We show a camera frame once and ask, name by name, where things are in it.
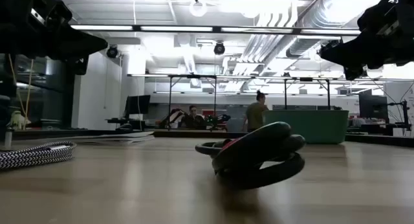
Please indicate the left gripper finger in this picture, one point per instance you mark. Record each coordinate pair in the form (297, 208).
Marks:
(87, 44)

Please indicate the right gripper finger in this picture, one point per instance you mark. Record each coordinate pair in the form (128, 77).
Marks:
(346, 54)

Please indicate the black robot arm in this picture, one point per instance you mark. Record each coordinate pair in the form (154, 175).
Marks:
(220, 118)
(174, 115)

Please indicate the LED light bar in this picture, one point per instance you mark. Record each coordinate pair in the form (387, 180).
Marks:
(103, 27)

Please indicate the black ceiling spotlight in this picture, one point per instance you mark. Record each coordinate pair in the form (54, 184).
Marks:
(112, 51)
(219, 48)

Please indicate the black computer monitor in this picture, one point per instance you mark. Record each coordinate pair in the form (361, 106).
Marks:
(372, 107)
(137, 104)

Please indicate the person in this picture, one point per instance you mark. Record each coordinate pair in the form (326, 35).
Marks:
(255, 115)
(193, 118)

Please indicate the black workstation frame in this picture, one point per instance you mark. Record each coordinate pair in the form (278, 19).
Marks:
(192, 76)
(305, 79)

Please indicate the black aluminium table frame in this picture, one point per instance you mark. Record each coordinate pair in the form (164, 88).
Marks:
(372, 139)

